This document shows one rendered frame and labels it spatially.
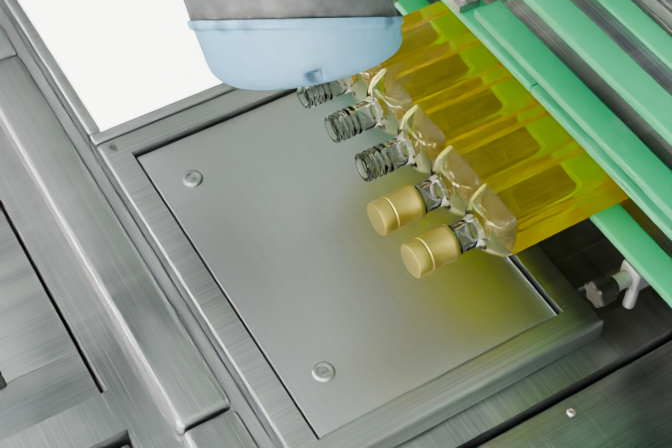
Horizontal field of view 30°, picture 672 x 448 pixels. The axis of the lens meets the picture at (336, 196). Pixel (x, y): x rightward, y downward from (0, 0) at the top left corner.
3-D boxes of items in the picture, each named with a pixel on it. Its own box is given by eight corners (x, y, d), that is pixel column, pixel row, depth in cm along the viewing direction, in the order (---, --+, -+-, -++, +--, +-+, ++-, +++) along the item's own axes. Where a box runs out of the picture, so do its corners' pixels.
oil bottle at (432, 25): (496, 11, 138) (329, 81, 131) (502, -28, 134) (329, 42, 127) (526, 42, 135) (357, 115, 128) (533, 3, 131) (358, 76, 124)
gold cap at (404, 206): (404, 177, 117) (364, 195, 116) (425, 196, 115) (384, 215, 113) (406, 206, 120) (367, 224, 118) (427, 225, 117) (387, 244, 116)
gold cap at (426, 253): (451, 262, 115) (411, 281, 114) (435, 227, 116) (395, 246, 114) (466, 257, 112) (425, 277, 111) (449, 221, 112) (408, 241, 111)
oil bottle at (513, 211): (630, 145, 125) (453, 229, 118) (641, 105, 121) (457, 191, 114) (667, 181, 122) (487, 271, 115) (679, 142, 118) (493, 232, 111)
